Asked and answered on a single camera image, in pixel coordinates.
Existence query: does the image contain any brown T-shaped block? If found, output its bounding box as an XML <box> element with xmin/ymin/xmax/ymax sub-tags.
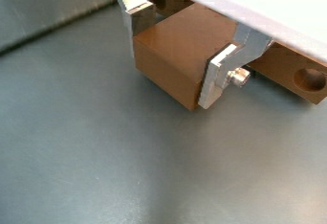
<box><xmin>133</xmin><ymin>0</ymin><xmax>327</xmax><ymax>110</ymax></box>

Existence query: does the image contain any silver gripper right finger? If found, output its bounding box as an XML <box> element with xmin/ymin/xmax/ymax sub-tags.
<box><xmin>197</xmin><ymin>23</ymin><xmax>273</xmax><ymax>109</ymax></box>

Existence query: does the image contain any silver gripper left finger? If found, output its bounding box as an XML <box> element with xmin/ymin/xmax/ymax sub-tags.
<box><xmin>117</xmin><ymin>0</ymin><xmax>155</xmax><ymax>36</ymax></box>

